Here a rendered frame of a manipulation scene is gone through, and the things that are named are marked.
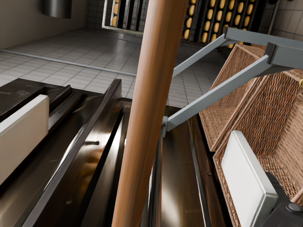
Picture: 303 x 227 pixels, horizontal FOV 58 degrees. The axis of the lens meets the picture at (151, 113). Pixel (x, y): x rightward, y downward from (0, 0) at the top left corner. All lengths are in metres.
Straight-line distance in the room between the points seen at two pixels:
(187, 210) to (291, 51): 0.61
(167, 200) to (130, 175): 0.79
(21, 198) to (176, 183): 0.56
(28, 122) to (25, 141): 0.01
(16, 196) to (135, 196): 0.76
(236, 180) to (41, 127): 0.13
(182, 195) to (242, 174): 0.90
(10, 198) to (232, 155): 0.89
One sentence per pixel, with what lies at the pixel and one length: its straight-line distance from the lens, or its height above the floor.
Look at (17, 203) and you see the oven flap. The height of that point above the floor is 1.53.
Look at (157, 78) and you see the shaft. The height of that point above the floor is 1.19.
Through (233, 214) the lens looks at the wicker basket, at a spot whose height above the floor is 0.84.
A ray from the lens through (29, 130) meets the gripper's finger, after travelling 0.18.
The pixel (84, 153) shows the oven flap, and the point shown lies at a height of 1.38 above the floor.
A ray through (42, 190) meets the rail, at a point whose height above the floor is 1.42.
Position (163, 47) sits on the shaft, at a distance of 0.22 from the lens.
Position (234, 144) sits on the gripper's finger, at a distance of 0.19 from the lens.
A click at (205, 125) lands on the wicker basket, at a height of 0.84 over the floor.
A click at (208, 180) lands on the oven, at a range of 1.20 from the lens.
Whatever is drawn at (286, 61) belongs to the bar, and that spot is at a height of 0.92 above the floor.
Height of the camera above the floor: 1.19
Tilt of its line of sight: 1 degrees down
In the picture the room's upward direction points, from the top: 80 degrees counter-clockwise
